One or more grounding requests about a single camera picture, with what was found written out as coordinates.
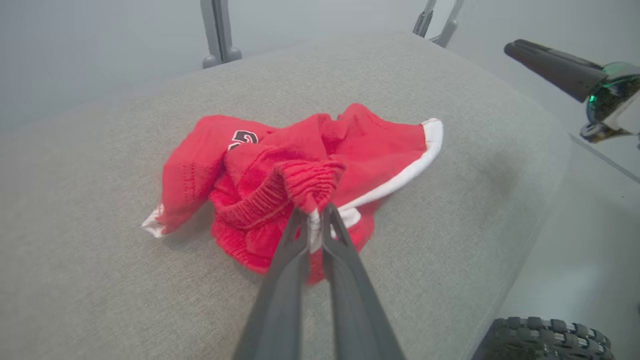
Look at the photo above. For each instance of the grey metal partition post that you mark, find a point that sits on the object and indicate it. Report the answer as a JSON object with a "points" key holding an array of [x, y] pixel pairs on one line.
{"points": [[220, 30]]}

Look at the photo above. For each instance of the black ribbed robot wheel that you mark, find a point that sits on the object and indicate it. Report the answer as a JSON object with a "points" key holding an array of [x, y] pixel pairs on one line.
{"points": [[540, 340]]}

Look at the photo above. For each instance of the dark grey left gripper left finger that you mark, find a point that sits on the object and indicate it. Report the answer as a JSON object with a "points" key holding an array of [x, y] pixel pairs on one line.
{"points": [[280, 300]]}

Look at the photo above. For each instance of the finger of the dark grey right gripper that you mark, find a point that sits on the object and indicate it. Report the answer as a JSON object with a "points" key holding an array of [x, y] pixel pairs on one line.
{"points": [[555, 51], [565, 72]]}

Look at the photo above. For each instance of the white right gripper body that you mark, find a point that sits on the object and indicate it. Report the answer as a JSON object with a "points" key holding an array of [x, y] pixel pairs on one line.
{"points": [[617, 95]]}

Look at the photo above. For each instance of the red shorts with white trim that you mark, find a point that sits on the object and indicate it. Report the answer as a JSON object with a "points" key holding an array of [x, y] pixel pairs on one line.
{"points": [[380, 150]]}

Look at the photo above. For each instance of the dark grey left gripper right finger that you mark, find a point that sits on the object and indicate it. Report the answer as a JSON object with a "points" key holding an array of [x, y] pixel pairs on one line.
{"points": [[352, 300]]}

